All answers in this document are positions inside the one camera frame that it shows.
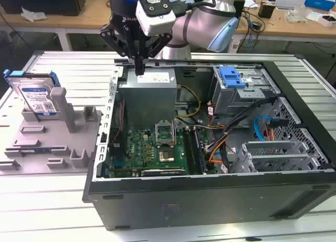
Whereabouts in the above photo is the dark RAM stick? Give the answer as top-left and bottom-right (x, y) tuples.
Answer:
(193, 128), (206, 174)

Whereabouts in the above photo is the green RAM stick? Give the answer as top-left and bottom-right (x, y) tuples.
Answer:
(19, 147), (43, 155)

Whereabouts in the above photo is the black RAM slot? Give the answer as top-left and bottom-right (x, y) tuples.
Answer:
(183, 128), (197, 175)

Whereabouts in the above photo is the wooden desk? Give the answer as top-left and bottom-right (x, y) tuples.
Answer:
(0, 0), (336, 52)

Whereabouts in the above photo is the blue plastic drive latch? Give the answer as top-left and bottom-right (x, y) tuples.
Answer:
(219, 66), (248, 89)

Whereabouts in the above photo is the black open PC case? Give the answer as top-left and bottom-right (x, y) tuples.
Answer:
(82, 54), (336, 231)

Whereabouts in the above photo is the large black box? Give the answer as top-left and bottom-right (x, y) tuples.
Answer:
(0, 0), (86, 17)

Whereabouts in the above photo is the flat grey box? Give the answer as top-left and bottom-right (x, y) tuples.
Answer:
(274, 0), (307, 10)

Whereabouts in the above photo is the grey power supply unit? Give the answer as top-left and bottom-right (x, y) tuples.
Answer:
(118, 68), (177, 130)

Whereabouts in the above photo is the blue cardboard box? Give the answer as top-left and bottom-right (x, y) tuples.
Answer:
(303, 0), (336, 12)

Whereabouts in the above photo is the red thin wire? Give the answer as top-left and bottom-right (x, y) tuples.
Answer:
(110, 98), (125, 148)

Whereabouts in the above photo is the green motherboard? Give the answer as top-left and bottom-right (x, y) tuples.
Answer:
(109, 126), (219, 177)

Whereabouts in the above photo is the black graphics card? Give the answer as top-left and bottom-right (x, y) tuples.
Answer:
(140, 168), (186, 178)

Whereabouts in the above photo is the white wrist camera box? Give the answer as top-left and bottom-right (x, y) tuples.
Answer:
(135, 0), (176, 37)

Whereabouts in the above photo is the black camera cable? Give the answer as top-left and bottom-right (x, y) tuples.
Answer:
(172, 0), (217, 17)

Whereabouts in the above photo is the grey metal disk bay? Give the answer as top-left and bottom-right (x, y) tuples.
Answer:
(232, 140), (317, 174)

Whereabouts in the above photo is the grey plastic parts rack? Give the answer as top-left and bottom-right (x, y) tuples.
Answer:
(0, 87), (103, 176)

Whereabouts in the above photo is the grey metal drive cage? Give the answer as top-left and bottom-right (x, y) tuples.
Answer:
(211, 65), (281, 117)

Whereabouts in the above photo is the CPU socket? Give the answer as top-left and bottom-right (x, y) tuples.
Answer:
(157, 146), (181, 163)

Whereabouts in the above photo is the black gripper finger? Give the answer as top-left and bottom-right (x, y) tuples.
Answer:
(99, 23), (141, 76)
(140, 33), (173, 76)

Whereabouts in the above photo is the orange wire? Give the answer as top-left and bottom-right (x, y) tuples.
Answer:
(265, 123), (276, 142)

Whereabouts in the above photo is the white crumpled plastic wrap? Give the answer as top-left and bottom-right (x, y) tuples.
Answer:
(20, 6), (48, 23)

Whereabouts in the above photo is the coloured wire bundle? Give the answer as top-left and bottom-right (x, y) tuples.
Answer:
(206, 132), (229, 165)

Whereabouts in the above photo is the hard disk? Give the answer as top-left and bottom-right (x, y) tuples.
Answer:
(3, 70), (62, 121)

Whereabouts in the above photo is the yellow power wire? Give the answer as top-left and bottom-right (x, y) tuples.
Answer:
(174, 85), (202, 120)

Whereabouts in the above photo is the black cable bundle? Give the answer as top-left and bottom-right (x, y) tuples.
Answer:
(222, 98), (274, 138)

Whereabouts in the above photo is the blue data wire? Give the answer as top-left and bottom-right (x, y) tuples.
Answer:
(253, 115), (271, 142)

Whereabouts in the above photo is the white open box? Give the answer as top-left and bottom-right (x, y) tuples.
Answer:
(317, 13), (336, 28)

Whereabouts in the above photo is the metal CPU socket cover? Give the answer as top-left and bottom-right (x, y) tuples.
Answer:
(155, 119), (176, 148)

